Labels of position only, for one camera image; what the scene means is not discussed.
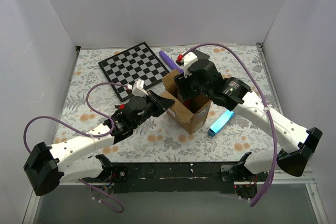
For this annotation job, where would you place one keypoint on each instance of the black white checkerboard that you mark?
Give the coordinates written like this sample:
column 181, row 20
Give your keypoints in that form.
column 137, row 62

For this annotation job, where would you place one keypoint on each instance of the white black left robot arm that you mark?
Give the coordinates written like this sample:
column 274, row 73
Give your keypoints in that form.
column 50, row 165

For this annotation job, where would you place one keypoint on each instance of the dark grey studded baseplate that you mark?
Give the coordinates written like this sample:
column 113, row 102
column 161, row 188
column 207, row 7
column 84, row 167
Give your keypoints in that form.
column 200, row 55

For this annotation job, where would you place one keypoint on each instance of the floral patterned table mat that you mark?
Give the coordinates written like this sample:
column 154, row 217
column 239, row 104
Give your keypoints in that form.
column 162, row 139

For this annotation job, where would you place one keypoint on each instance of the brown cardboard express box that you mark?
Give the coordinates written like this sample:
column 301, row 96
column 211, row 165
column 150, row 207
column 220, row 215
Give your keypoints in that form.
column 190, row 115

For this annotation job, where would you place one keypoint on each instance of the shiny light blue packet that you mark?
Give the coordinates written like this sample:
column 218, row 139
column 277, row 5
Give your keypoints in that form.
column 220, row 123

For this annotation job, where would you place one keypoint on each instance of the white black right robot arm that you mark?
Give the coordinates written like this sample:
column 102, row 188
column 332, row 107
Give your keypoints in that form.
column 295, row 144

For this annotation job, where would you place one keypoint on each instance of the purple cylindrical handle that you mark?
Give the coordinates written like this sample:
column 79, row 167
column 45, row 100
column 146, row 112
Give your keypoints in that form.
column 172, row 65

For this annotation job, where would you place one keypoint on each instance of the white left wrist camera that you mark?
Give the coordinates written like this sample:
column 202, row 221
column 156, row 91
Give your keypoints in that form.
column 138, row 88

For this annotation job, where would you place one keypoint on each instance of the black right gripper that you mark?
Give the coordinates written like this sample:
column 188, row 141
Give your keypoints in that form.
column 184, row 89

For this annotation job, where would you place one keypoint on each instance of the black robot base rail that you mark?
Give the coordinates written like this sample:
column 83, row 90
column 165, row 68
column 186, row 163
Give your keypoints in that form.
column 180, row 177

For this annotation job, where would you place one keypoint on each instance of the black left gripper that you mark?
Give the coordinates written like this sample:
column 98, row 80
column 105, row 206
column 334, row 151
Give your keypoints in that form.
column 156, row 103

